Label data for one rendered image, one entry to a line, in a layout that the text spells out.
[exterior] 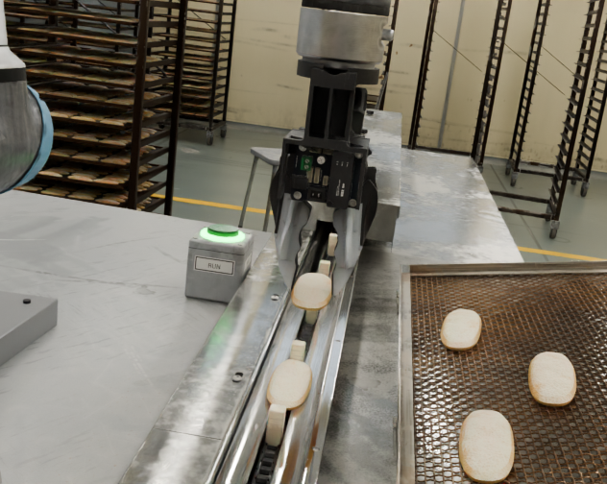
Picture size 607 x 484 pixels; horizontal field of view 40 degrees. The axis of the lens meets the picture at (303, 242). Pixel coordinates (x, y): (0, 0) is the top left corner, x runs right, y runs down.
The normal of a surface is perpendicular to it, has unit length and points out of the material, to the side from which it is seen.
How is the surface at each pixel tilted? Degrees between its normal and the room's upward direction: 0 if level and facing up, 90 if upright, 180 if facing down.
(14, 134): 79
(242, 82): 90
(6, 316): 3
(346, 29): 89
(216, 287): 90
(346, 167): 90
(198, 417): 0
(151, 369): 0
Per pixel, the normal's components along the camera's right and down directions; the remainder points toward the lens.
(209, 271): -0.11, 0.25
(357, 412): 0.12, -0.95
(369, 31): 0.51, 0.29
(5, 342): 0.98, 0.16
